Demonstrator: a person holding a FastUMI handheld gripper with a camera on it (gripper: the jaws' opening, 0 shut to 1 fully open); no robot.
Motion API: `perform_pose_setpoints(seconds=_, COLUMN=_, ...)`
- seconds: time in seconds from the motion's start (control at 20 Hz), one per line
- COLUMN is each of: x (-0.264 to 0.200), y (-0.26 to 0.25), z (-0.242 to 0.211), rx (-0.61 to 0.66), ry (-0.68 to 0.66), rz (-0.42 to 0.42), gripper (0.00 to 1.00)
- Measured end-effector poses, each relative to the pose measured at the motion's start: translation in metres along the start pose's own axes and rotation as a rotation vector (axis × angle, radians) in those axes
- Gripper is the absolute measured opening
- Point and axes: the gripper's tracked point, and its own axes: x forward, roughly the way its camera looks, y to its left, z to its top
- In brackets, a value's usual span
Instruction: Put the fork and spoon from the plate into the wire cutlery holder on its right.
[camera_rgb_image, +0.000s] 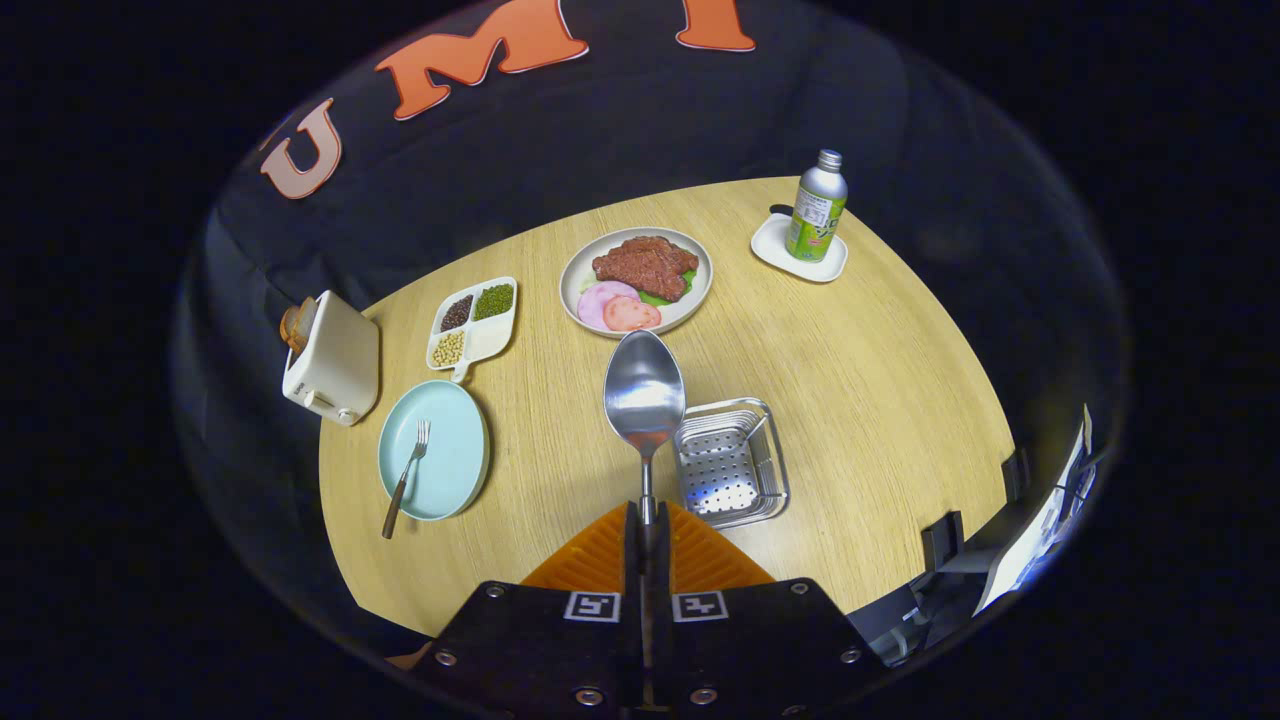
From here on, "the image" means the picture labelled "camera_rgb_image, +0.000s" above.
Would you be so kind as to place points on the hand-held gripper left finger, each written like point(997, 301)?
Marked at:
point(634, 570)

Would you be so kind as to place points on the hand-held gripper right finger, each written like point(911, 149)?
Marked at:
point(660, 570)

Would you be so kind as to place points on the perforated metal basket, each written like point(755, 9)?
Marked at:
point(730, 480)

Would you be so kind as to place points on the light blue plate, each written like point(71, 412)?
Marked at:
point(450, 450)

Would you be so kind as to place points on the salmon pink ham slice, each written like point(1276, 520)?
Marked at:
point(630, 315)

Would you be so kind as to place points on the pale pink ham slice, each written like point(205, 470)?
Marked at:
point(595, 303)

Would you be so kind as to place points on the white divided tray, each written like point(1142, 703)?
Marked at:
point(492, 338)

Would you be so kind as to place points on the green lettuce leaf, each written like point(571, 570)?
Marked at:
point(652, 298)

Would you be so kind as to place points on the pile of yellow beans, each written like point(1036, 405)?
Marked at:
point(448, 348)

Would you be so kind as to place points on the beige round plate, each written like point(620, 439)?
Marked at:
point(575, 280)

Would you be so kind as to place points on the brown steak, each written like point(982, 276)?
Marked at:
point(645, 268)

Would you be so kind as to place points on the pile of green beans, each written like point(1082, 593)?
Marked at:
point(493, 301)

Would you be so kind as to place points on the pile of dark beans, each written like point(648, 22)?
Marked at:
point(457, 312)

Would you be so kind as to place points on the small white square dish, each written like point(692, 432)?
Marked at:
point(770, 245)

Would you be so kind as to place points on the white toaster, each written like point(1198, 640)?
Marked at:
point(340, 365)

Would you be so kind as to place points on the silver bottle with green label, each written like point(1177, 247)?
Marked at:
point(815, 225)

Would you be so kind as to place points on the toasted bread slice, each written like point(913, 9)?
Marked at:
point(296, 325)

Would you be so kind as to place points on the black bracket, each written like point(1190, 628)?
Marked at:
point(942, 540)

